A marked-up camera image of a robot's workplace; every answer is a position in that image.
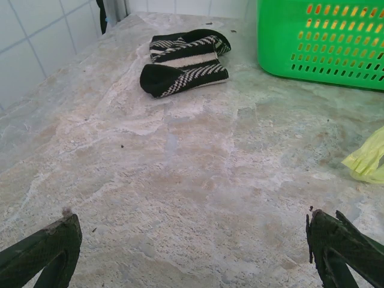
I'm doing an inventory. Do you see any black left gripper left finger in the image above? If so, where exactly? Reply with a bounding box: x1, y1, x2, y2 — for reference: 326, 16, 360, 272
0, 213, 83, 288

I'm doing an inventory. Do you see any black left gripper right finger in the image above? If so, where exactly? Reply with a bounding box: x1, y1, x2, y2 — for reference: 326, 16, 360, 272
305, 209, 384, 288

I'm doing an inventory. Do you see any black white striped sock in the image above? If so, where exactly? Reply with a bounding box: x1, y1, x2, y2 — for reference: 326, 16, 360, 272
139, 28, 232, 99

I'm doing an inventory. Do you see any green plastic basket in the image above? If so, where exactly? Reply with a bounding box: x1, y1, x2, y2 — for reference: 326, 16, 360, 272
257, 0, 384, 91

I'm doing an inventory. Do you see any yellow plastic bag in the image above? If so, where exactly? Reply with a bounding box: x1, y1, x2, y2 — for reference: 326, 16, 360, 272
341, 125, 384, 184

